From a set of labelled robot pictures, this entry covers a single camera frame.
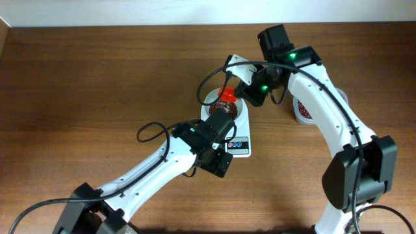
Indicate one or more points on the clear plastic food container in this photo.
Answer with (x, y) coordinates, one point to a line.
(302, 116)

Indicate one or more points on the orange plastic measuring scoop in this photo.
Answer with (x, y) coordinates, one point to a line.
(227, 94)

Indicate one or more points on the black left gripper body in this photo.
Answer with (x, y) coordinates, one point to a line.
(214, 164)

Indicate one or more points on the white digital kitchen scale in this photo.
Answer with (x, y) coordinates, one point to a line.
(240, 145)

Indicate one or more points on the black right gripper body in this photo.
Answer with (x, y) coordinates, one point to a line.
(246, 94)

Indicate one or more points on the red adzuki beans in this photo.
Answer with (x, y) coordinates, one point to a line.
(228, 107)

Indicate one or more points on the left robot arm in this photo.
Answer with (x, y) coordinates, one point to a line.
(109, 208)

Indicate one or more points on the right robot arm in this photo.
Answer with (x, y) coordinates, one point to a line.
(362, 166)

